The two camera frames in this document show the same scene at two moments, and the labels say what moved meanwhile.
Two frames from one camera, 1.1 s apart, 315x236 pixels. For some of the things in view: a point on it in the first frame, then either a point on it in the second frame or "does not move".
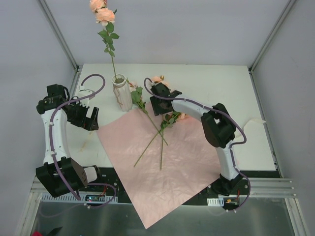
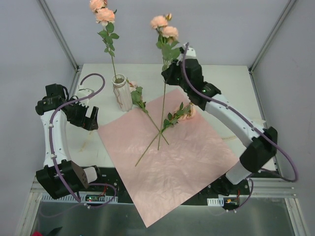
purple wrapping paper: (163, 161) does not move
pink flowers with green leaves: (161, 79) -> (169, 50)
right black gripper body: (160, 105) -> (171, 74)
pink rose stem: (169, 121) does not move
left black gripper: (86, 120) does not move
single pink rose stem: (105, 15) does not move
